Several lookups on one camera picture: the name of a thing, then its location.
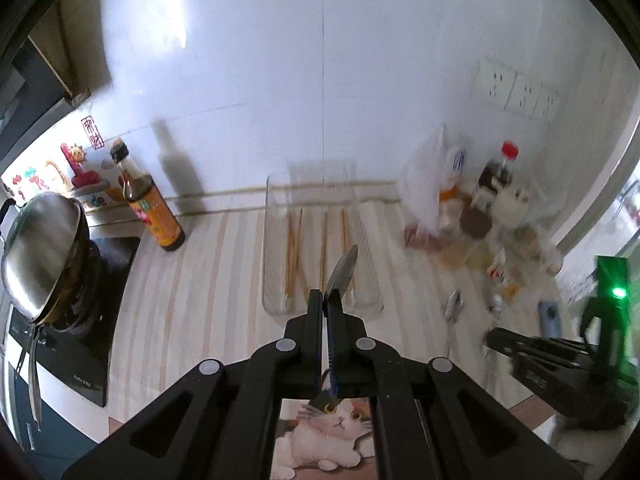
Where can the black gas stove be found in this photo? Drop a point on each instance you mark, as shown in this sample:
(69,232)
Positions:
(95,320)

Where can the small orange white card box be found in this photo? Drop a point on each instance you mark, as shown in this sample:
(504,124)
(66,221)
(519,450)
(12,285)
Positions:
(507,280)

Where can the small pink packet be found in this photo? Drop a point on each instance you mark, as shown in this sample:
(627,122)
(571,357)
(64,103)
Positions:
(422,240)

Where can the jar with brown lid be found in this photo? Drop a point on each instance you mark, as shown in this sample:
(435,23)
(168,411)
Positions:
(472,232)

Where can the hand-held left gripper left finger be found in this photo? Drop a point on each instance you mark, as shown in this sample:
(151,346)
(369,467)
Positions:
(312,325)

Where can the row of wooden chopsticks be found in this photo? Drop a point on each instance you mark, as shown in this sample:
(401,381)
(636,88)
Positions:
(322,245)

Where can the frosted window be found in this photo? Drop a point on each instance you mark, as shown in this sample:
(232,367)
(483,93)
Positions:
(615,200)

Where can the colourful cartoon wall stickers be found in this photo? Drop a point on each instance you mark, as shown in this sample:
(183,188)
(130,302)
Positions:
(75,175)

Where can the red seal wall sticker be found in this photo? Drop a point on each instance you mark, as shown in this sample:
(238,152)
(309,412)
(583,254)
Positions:
(91,131)

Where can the white wall socket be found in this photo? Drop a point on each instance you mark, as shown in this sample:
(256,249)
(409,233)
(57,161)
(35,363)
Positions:
(495,84)
(547,105)
(525,96)

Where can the plastic bag with white packet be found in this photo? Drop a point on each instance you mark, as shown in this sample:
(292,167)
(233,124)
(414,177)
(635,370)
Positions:
(430,190)

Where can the dark bottle with red cap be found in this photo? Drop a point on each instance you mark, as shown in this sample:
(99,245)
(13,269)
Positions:
(500,170)

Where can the large steel spoon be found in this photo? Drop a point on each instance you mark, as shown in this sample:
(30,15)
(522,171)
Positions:
(342,270)

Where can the clear plastic container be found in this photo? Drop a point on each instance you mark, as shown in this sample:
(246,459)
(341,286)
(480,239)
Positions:
(280,260)

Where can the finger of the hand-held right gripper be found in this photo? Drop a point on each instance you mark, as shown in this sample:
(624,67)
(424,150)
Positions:
(530,337)
(540,356)

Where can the clear crumpled plastic bag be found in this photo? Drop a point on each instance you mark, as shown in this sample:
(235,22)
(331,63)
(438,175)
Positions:
(542,240)

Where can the dark sauce bottle yellow label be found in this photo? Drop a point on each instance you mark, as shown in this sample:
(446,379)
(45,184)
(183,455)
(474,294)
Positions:
(152,215)

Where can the blue smartphone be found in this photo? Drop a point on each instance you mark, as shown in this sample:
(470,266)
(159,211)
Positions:
(550,317)

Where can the black range hood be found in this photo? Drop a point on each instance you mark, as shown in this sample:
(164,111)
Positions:
(20,85)

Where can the striped cat print table mat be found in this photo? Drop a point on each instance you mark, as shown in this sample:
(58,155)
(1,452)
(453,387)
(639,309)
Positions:
(210,285)

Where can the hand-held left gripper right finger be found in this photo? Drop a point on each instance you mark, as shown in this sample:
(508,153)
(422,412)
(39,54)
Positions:
(332,350)

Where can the blue kitchen cabinet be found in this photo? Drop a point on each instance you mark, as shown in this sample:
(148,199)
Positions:
(55,430)

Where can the steel wok lid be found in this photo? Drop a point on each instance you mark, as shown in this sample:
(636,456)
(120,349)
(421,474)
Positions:
(42,250)

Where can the small steel spoon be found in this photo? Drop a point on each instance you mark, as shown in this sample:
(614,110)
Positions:
(452,305)
(495,304)

